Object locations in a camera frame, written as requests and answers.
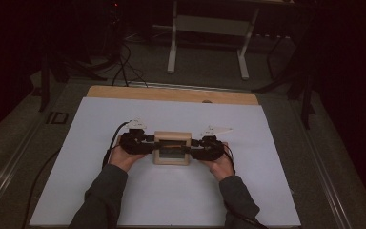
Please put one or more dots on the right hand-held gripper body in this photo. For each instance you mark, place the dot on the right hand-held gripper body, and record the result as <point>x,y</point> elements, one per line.
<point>211,149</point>

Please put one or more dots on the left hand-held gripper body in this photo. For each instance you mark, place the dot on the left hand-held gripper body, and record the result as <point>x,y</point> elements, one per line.
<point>133,143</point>

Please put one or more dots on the wooden picture frame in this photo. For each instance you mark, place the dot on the wooden picture frame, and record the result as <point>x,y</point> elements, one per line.
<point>172,136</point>

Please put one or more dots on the person's left hand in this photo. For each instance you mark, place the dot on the person's left hand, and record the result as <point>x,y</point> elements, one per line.
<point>124,160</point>

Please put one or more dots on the person's right hand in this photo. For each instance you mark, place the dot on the person's right hand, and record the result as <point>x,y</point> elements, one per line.
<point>224,167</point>

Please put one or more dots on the black floor socket box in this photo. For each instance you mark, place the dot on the black floor socket box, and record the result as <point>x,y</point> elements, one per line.
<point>57,118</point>

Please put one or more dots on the black metal stand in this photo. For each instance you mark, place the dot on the black metal stand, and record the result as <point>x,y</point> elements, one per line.
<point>305,101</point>
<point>44,86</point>

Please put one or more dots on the metal floor rail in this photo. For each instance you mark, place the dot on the metal floor rail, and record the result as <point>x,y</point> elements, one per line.
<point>187,86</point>
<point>327,181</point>
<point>6,171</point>

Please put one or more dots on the white metal desk frame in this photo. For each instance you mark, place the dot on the white metal desk frame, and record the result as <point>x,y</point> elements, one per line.
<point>213,25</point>

